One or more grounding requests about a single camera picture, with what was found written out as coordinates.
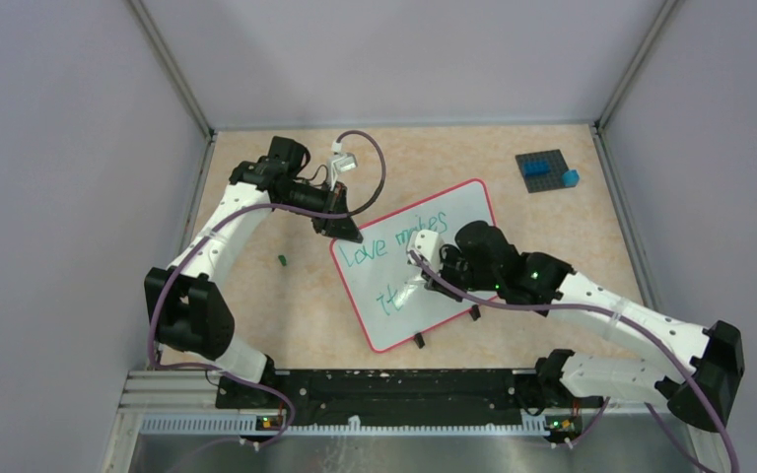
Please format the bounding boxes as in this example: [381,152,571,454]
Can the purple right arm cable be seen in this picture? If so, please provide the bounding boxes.
[407,250,740,473]

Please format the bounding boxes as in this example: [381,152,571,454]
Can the dark blue lego brick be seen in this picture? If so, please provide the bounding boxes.
[522,160,551,178]

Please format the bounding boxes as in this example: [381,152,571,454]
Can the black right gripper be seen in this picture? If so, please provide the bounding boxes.
[422,244,501,302]

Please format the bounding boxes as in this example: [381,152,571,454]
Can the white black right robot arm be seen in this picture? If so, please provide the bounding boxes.
[407,221,745,433]

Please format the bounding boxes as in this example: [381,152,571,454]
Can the grey lego baseplate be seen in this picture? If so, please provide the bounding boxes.
[515,149,570,194]

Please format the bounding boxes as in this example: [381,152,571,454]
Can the pink framed whiteboard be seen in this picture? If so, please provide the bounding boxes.
[330,178,495,353]

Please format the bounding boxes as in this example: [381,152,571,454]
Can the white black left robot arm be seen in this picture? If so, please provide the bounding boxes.
[144,136,363,408]

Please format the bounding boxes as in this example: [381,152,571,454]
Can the black whiteboard clip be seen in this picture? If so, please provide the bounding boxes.
[468,304,481,321]
[413,333,426,349]

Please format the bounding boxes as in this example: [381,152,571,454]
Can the light blue lego brick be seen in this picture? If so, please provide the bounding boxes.
[561,169,581,188]

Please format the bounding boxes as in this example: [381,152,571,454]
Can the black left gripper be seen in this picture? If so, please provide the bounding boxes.
[278,179,363,243]

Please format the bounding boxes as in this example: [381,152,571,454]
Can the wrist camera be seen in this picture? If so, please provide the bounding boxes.
[407,230,445,285]
[327,152,358,187]

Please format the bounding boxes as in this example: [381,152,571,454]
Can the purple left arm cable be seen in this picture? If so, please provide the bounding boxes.
[146,129,388,451]

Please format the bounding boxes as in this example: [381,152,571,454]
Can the white toothed cable duct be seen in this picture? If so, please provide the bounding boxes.
[139,414,549,438]

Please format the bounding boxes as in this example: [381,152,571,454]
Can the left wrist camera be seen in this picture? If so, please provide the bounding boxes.
[327,152,358,187]

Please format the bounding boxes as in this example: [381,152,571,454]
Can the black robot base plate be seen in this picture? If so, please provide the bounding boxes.
[215,369,605,429]

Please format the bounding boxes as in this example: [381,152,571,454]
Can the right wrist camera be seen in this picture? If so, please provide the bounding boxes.
[407,230,445,285]

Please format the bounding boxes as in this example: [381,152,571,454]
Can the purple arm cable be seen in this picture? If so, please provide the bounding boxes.
[146,129,388,451]
[407,250,740,473]

